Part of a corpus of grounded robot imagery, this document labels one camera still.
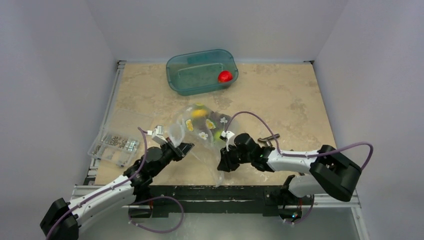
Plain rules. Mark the dark red fake grapes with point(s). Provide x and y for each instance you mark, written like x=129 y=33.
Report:
x=219 y=119

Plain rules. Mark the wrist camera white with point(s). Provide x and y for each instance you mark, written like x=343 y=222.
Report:
x=227 y=136
x=157 y=135

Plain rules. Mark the clear plastic bag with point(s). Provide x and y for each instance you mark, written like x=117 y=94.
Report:
x=199 y=131

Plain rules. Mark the red fake apple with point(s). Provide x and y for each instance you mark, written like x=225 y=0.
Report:
x=225 y=76

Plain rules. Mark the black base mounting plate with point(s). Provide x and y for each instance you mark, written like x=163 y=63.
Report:
x=266 y=200

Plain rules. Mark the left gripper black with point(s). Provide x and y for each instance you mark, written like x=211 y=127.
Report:
x=179 y=152

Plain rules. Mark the green fake pear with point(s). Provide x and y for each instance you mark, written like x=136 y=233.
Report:
x=217 y=135

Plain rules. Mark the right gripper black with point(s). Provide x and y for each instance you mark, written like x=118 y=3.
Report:
x=226 y=156

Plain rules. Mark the yellow fake banana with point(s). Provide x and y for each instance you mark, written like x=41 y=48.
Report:
x=199 y=113

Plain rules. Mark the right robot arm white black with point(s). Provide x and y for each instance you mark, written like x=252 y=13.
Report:
x=322 y=171

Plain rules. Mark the dark metal clamp tool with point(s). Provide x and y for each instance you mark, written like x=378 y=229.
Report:
x=267 y=141

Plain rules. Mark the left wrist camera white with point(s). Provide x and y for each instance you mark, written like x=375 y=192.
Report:
x=157 y=135

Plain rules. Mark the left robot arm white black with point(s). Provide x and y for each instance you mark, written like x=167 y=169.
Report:
x=66 y=220

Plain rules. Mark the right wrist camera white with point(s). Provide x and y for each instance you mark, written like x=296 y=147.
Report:
x=227 y=136

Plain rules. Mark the clear plastic screw box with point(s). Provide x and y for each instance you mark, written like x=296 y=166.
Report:
x=119 y=141

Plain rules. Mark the teal plastic bin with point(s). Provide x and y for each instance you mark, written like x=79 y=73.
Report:
x=197 y=72

